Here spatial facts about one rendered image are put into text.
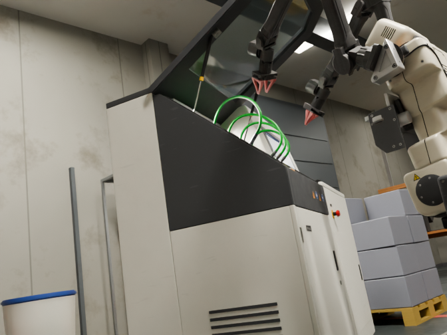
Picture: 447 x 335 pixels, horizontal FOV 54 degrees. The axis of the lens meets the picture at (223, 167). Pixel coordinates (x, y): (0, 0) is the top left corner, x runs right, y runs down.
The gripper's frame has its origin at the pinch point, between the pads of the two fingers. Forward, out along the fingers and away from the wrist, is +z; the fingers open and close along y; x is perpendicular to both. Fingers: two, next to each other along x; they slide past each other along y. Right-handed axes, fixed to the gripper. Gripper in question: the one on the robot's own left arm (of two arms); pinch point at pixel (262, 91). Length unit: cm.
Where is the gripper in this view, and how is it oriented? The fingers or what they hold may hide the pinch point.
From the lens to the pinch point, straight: 203.0
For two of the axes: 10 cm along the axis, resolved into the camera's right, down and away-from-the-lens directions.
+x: 5.8, 4.4, -6.8
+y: -8.1, 2.3, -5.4
